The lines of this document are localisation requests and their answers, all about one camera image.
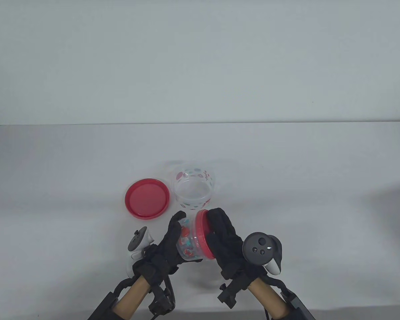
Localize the person's right hand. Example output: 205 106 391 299
205 208 269 280

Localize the person's left hand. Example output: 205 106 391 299
133 211 187 284

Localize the medium red container lid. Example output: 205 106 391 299
195 209 217 260

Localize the small clear printed storage container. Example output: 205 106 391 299
178 218 204 260

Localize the large red container lid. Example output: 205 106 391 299
125 178 171 219

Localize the large clear printed storage container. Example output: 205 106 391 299
167 161 218 210

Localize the person's right forearm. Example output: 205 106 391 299
247 278 289 320

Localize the black and white controller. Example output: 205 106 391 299
126 227 154 279
242 232 283 275

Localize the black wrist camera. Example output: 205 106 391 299
218 278 250 308
148 283 174 315

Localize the black labelled strapped box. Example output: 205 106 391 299
87 282 134 320

